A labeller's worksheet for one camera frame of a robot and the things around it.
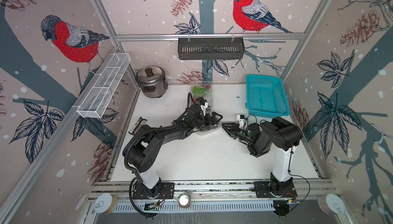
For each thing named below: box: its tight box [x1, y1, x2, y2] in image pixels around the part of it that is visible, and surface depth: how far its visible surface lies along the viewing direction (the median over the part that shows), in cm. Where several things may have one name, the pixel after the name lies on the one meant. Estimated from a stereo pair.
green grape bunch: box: [191, 85, 211, 94], surface depth 112 cm
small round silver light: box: [178, 193, 191, 208], surface depth 64 cm
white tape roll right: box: [317, 193, 349, 216], surface depth 67 cm
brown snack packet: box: [127, 116, 148, 136], surface depth 100 cm
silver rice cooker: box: [135, 65, 168, 99], surface depth 105 cm
